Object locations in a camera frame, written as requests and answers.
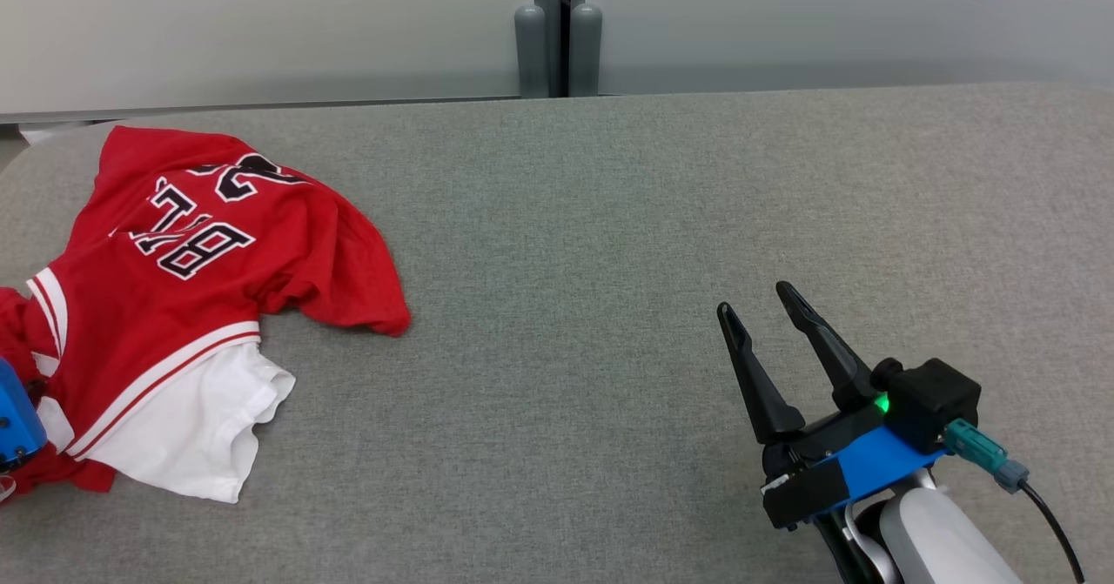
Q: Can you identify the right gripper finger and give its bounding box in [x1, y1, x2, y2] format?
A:
[775, 281, 877, 413]
[716, 302, 808, 446]

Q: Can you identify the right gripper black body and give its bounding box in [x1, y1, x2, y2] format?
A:
[762, 407, 889, 530]

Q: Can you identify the red and white sports jersey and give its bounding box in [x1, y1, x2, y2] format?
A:
[0, 125, 412, 505]

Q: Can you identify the right camera cable teal plug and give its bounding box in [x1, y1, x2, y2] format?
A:
[943, 418, 1089, 584]

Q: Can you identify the grey partition post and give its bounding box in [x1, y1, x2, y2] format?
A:
[513, 0, 604, 99]

